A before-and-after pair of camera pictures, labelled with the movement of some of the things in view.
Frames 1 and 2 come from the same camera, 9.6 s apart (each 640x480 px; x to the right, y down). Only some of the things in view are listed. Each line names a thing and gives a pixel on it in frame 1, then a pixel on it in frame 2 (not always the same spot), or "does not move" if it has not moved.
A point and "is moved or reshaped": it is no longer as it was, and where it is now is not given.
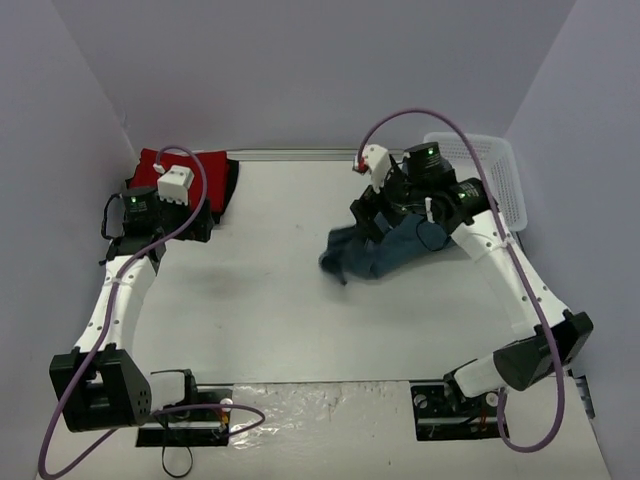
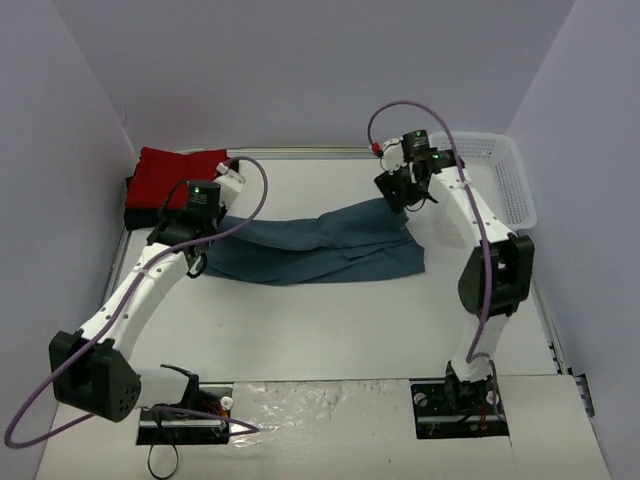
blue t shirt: [347, 251] is moved or reshaped
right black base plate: [441, 413] does not move
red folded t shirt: [216, 169] does not move
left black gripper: [195, 226] to [198, 252]
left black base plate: [191, 429] does not move
